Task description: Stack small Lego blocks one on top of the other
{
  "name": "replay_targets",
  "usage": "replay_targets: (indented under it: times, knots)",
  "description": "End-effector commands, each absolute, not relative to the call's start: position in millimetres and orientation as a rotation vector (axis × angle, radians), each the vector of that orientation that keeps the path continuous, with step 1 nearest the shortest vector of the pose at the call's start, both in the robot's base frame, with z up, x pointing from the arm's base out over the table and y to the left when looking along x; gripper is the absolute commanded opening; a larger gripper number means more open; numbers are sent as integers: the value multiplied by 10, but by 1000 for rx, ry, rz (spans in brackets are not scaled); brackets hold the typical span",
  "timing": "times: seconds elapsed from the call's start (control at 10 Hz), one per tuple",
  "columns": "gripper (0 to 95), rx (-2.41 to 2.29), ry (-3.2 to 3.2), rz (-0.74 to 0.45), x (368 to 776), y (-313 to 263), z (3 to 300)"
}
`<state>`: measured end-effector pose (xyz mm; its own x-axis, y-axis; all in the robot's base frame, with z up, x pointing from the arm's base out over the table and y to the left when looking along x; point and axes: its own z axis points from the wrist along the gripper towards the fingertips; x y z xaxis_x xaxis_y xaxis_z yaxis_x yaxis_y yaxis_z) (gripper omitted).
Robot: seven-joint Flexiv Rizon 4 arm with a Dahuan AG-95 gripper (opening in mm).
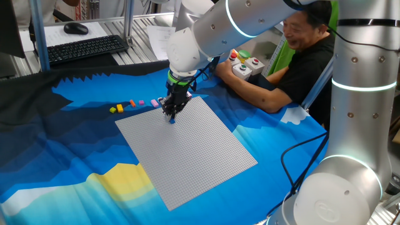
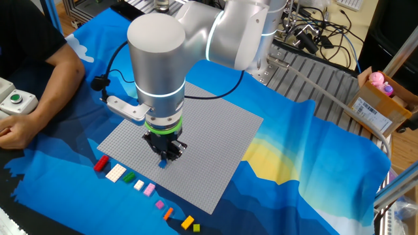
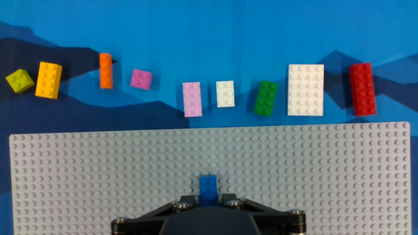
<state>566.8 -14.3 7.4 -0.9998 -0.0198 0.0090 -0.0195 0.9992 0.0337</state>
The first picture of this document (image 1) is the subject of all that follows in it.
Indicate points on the blue aluminium frame post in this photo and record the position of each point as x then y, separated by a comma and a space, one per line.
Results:
39, 34

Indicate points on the light pink Lego brick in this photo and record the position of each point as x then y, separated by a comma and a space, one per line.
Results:
154, 103

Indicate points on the blue Lego brick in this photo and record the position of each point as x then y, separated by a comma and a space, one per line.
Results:
172, 121

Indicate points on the white paper under mouse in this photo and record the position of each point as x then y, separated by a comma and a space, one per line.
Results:
56, 37

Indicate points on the red white striped pole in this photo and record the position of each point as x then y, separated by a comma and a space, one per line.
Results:
80, 9

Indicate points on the black computer monitor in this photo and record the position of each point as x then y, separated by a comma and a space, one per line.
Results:
11, 28

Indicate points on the white perforated shelf frame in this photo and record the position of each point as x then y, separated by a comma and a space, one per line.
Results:
279, 47

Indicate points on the grey Lego baseplate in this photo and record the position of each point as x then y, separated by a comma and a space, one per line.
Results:
187, 156

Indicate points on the orange Lego brick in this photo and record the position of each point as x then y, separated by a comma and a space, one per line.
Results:
132, 103

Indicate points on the person in black shirt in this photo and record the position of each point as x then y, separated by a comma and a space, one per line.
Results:
307, 72

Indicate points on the yellow Lego brick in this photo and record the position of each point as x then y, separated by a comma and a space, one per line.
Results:
119, 108

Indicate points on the black computer mouse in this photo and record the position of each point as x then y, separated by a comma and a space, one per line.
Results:
76, 28

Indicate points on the lime small Lego brick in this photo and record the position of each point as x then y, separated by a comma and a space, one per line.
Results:
112, 110

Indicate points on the white green-button switch box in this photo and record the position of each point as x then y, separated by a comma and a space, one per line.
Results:
242, 72

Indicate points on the white red-button switch box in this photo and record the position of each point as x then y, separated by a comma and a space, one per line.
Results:
255, 66
233, 59

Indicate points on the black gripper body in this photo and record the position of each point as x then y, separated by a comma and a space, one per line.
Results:
179, 93

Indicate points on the printed white paper sheet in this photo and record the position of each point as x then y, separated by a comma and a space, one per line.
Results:
159, 40

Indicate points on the person's right forearm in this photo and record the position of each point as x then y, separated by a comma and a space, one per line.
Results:
276, 76

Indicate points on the bluish aluminium frame post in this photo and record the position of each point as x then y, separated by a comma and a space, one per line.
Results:
317, 82

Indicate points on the black computer keyboard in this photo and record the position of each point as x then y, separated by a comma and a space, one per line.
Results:
84, 48

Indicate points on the blue landscape print cloth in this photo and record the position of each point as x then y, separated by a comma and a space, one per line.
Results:
78, 150

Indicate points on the person in white shirt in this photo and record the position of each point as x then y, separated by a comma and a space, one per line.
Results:
31, 9

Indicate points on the person's left hand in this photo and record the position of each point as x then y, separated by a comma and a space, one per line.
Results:
223, 70

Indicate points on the person's left forearm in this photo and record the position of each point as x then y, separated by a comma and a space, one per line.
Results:
254, 93

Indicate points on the magenta square Lego brick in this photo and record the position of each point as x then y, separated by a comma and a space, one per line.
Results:
141, 102

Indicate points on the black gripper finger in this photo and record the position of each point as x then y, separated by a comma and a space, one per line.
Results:
181, 106
167, 106

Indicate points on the silver aluminium frame post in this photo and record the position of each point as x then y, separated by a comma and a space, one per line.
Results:
128, 22

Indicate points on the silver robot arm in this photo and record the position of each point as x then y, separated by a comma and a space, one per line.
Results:
359, 125

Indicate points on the green mushroom button yellow base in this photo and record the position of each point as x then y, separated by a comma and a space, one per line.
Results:
243, 54

